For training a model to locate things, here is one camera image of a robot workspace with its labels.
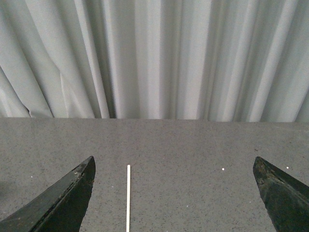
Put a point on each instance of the white chopstick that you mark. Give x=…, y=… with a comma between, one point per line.
x=128, y=198

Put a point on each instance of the grey curtain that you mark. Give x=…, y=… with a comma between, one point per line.
x=218, y=60

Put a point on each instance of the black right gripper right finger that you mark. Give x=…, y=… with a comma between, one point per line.
x=286, y=199

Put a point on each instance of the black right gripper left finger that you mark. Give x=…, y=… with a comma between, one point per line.
x=60, y=208

